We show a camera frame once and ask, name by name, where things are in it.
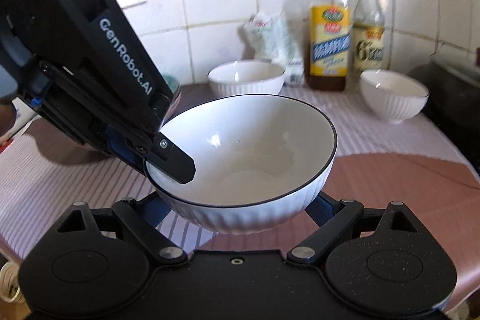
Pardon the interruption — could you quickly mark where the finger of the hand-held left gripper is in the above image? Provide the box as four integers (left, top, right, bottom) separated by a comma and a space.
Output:
105, 125, 150, 177
142, 133, 196, 184

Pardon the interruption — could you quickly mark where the clear vinegar bottle yellow cap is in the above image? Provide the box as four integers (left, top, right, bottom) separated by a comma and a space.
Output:
352, 0, 386, 73

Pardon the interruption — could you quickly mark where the striped patterned tablecloth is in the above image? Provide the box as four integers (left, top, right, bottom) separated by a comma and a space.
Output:
0, 82, 480, 309

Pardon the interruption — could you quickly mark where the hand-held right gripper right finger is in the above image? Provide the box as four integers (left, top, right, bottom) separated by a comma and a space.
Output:
287, 192, 421, 265

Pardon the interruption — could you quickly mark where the white ribbed bowl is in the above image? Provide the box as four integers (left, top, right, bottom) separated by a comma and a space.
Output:
360, 69, 430, 125
208, 60, 286, 107
144, 94, 338, 235

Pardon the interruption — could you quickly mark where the cooking wine bottle yellow label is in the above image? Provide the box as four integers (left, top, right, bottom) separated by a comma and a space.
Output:
308, 0, 351, 92

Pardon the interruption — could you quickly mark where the white salt bag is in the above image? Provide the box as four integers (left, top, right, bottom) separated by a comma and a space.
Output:
244, 13, 304, 86

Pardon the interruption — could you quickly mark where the black pot with glass lid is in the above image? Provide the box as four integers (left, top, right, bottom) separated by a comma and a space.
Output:
407, 50, 480, 156

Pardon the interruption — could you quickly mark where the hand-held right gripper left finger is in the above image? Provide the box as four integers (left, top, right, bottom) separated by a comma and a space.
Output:
56, 192, 188, 265

